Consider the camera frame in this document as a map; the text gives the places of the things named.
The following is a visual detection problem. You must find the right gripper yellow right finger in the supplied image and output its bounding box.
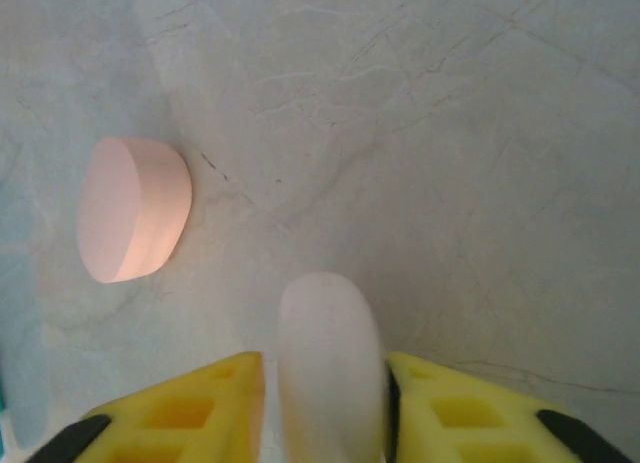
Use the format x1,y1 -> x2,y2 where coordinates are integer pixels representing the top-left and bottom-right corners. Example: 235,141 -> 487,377
387,351 -> 640,463

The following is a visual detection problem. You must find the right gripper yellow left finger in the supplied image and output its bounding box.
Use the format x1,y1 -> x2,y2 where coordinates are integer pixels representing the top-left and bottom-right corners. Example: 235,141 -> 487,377
37,351 -> 266,463

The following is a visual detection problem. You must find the white earbud charging case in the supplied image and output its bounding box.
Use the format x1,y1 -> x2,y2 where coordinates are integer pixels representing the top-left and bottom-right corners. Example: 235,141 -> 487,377
277,270 -> 389,463

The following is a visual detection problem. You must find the pink earbud charging case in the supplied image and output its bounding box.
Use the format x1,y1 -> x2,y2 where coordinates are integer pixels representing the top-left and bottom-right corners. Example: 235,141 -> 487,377
74,135 -> 194,284

